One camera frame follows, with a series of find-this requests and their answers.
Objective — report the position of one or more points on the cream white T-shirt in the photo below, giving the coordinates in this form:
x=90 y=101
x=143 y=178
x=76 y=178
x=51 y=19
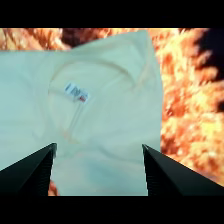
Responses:
x=100 y=116

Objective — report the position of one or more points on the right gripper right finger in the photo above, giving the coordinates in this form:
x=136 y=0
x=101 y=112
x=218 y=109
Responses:
x=173 y=178

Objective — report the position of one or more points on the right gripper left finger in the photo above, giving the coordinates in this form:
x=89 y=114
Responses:
x=31 y=175

